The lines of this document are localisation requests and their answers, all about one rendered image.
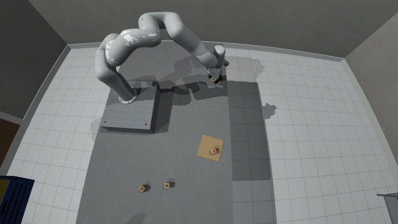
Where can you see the tan square mat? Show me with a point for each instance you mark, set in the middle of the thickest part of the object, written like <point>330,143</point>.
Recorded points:
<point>207,143</point>

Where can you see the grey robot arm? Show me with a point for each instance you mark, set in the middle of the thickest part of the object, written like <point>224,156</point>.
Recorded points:
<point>116,48</point>

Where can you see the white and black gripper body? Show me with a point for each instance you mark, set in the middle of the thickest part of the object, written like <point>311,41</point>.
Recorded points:
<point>216,72</point>

